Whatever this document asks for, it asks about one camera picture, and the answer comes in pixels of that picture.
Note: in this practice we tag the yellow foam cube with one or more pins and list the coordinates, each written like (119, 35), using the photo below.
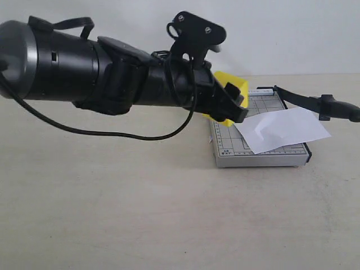
(230, 99)

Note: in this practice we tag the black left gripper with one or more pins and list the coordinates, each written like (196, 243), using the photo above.
(173, 82)

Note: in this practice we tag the white paper sheet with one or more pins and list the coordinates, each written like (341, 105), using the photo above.
(271, 130)

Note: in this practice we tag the black cutter blade arm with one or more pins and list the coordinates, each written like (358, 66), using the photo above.
(326, 106)

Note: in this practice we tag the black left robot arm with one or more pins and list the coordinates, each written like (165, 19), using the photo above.
(58, 62)

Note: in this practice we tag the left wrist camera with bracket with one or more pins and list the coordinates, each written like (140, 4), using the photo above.
(194, 36)

